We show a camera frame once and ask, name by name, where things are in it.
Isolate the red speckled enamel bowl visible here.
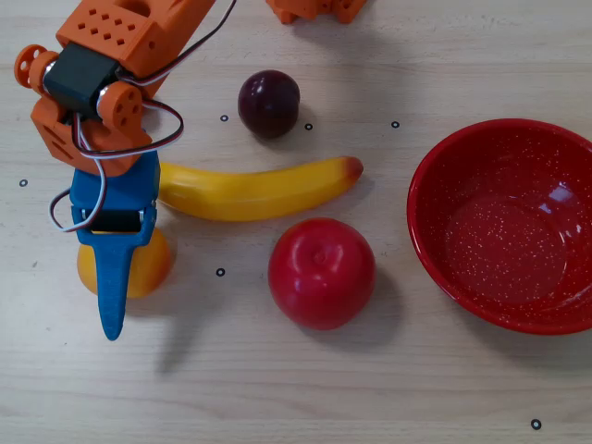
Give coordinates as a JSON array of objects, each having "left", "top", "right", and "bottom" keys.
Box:
[{"left": 406, "top": 117, "right": 592, "bottom": 336}]

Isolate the dark purple toy plum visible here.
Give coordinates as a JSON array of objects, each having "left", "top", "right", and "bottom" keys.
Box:
[{"left": 237, "top": 69, "right": 302, "bottom": 140}]

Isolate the red toy apple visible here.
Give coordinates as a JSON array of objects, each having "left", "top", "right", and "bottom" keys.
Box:
[{"left": 267, "top": 217, "right": 376, "bottom": 331}]

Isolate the orange robot base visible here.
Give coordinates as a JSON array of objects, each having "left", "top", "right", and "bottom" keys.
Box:
[{"left": 265, "top": 0, "right": 370, "bottom": 25}]

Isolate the yellow orange toy peach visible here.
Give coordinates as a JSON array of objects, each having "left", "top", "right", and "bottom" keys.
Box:
[{"left": 76, "top": 226, "right": 173, "bottom": 300}]

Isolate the yellow toy banana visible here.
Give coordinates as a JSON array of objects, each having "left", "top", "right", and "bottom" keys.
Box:
[{"left": 156, "top": 155, "right": 364, "bottom": 223}]

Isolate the blue gripper black motor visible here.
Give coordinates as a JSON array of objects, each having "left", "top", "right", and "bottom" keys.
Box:
[{"left": 68, "top": 150, "right": 162, "bottom": 342}]

